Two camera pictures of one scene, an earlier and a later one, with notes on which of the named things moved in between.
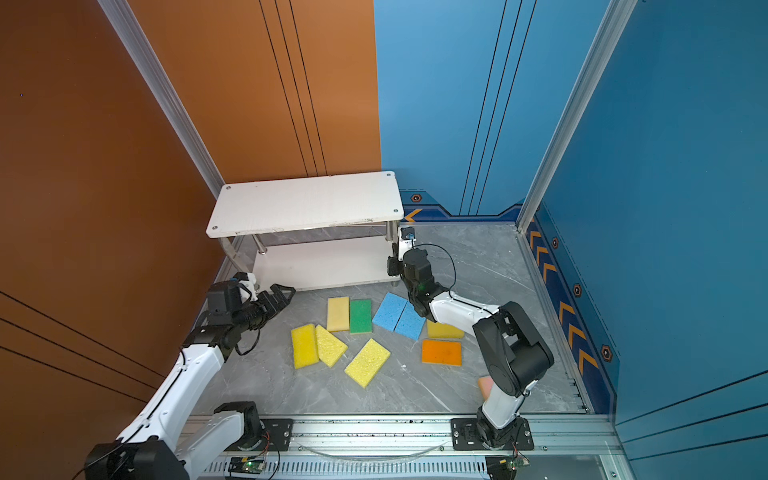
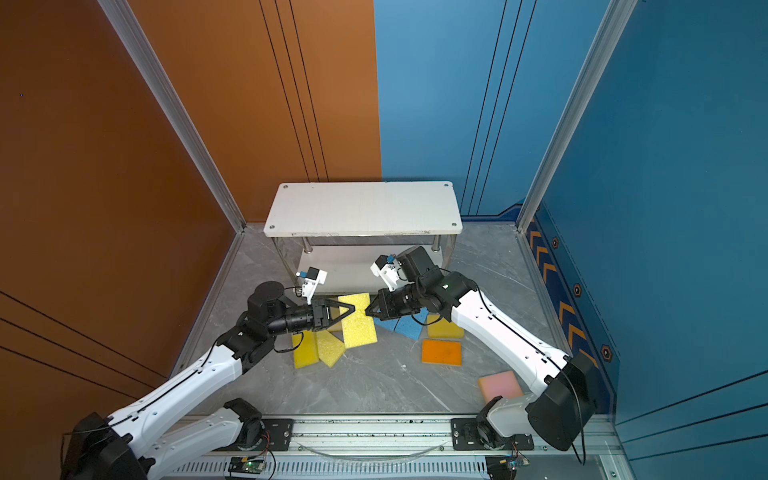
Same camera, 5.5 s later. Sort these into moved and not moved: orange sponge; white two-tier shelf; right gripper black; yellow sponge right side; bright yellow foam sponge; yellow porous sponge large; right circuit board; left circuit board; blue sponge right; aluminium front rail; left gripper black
Moved: right gripper black; left gripper black; yellow porous sponge large; white two-tier shelf
Not moved: left circuit board; blue sponge right; bright yellow foam sponge; right circuit board; aluminium front rail; orange sponge; yellow sponge right side
